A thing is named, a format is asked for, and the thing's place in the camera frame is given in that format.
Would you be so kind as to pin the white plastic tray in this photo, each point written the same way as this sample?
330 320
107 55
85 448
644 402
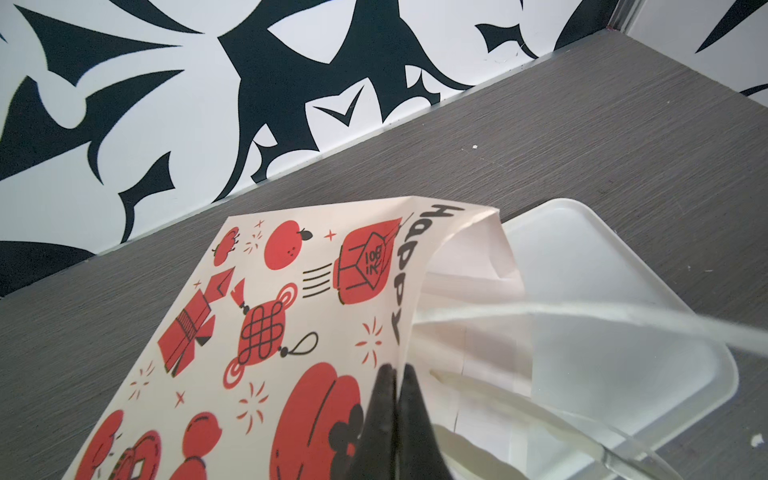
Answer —
632 388

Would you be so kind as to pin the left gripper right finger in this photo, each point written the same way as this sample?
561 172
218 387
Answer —
419 456

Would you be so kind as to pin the red white paper bag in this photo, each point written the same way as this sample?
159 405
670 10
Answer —
264 365

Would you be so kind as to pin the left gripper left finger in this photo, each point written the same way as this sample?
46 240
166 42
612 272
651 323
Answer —
375 457

